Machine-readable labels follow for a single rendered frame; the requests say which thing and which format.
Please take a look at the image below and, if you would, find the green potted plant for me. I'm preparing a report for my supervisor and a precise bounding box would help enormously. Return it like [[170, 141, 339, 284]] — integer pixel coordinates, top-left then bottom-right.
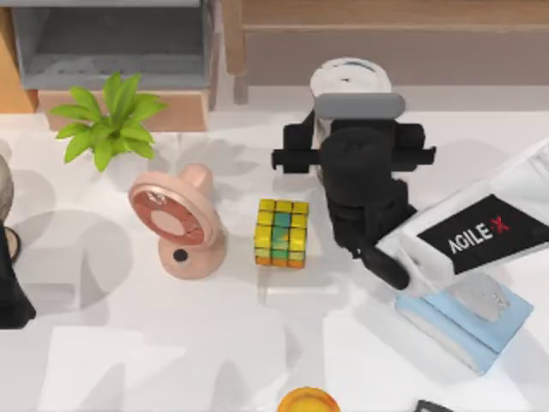
[[48, 71, 169, 190]]

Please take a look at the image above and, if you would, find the brown wooden cupboard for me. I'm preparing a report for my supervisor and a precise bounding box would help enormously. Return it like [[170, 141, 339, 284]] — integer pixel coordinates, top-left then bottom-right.
[[0, 7, 40, 115]]

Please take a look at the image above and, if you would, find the black framed object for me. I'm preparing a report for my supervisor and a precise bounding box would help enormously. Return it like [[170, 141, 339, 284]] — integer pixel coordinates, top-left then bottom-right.
[[413, 398, 456, 412]]

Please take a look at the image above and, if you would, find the pink desk fan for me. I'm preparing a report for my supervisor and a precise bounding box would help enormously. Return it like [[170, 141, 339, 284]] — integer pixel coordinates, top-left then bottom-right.
[[128, 164, 229, 281]]

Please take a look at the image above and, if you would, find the pale wooden shelf unit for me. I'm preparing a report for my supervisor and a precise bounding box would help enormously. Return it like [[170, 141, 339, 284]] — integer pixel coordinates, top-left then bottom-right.
[[217, 0, 549, 105]]

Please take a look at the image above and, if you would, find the yellow and green puzzle cube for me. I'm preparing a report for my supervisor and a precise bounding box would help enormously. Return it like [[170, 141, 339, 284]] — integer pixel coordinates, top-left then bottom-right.
[[253, 197, 311, 270]]

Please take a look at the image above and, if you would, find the white cup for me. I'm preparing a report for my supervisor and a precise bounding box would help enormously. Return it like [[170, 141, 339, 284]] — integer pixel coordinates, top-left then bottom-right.
[[309, 58, 393, 149]]

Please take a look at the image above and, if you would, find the orange round cup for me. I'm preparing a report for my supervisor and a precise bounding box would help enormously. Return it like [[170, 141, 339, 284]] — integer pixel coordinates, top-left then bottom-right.
[[275, 385, 342, 412]]

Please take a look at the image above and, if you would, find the light blue book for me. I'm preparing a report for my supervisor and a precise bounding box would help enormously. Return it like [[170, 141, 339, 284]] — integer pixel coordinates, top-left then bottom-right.
[[394, 274, 535, 377]]

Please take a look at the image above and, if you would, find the grey pierced drawer inside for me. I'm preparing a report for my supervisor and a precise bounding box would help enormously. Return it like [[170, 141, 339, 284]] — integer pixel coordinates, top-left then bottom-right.
[[10, 0, 214, 92]]

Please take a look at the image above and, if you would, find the silver shiny object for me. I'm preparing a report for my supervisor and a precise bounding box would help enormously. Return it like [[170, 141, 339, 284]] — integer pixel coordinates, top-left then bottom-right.
[[447, 274, 515, 324]]

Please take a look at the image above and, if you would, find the grey rounded object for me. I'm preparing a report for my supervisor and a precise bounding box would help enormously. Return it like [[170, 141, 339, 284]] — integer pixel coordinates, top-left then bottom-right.
[[0, 154, 15, 225]]

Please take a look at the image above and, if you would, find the pale wooden drawer front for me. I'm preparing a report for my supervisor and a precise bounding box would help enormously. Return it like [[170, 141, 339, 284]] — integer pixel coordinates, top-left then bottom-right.
[[36, 88, 212, 133]]

